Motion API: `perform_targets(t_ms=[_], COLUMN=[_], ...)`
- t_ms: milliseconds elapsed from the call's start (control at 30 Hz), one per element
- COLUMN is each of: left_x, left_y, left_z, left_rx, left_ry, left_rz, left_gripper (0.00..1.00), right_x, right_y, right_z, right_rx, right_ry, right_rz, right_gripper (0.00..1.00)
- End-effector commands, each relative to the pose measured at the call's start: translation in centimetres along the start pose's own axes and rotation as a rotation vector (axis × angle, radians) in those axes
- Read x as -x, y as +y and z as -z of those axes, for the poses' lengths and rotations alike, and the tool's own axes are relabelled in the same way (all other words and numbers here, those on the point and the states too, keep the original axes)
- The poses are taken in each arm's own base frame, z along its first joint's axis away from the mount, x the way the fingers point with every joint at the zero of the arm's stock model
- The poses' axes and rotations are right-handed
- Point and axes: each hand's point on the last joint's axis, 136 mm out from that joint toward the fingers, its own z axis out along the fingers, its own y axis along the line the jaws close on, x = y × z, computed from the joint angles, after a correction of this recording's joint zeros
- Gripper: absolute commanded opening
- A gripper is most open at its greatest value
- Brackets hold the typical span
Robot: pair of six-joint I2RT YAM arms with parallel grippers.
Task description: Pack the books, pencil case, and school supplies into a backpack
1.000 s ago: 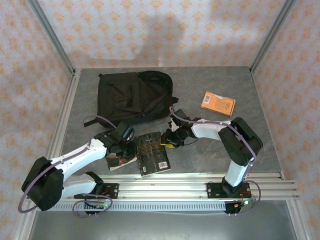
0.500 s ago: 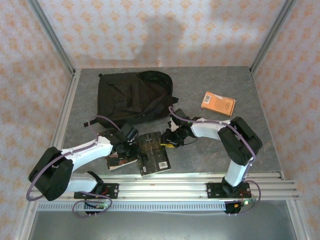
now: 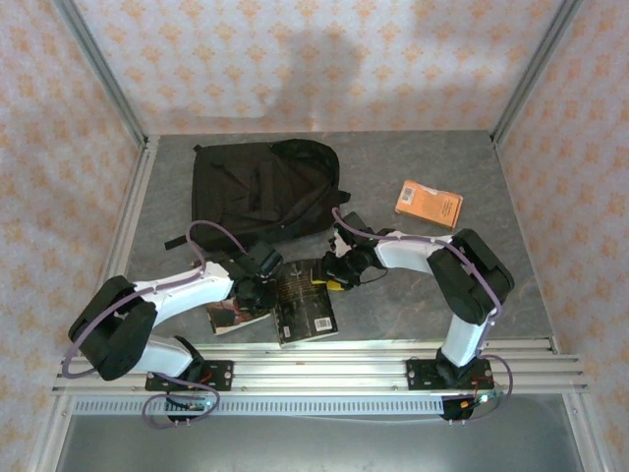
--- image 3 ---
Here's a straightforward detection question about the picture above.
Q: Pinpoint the Three Days To See book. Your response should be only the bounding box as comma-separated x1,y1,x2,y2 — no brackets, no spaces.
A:
204,289,274,336

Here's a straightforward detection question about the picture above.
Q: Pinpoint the black book with barcode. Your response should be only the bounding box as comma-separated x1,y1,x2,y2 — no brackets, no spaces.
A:
273,259,340,349

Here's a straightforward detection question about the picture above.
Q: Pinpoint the black fabric backpack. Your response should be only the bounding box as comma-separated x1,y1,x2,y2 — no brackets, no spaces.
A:
164,138,353,252

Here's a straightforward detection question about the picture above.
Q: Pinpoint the orange paperback book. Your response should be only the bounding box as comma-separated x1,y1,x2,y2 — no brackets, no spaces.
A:
394,179,464,231

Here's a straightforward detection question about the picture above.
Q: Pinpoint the small lit circuit board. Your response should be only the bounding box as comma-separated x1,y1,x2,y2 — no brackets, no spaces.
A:
459,390,507,409
164,395,220,414

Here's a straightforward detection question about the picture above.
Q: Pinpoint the grey metal sheet panel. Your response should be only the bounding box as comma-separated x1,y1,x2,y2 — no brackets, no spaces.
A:
53,396,589,472

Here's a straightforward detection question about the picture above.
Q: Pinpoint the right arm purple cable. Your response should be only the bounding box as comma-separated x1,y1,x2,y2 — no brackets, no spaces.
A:
331,206,518,425

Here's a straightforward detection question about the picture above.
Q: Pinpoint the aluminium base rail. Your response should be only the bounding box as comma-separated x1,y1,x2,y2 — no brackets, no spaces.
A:
52,338,589,397

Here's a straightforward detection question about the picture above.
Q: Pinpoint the white slotted cable duct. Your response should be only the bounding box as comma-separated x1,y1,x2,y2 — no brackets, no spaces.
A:
73,396,446,417

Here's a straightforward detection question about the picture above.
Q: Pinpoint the aluminium frame leg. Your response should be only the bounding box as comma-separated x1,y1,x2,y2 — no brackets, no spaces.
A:
562,392,610,472
27,395,75,472

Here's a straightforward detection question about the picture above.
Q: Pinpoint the aluminium corner post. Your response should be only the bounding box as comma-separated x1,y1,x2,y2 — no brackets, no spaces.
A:
51,0,150,148
490,0,585,147

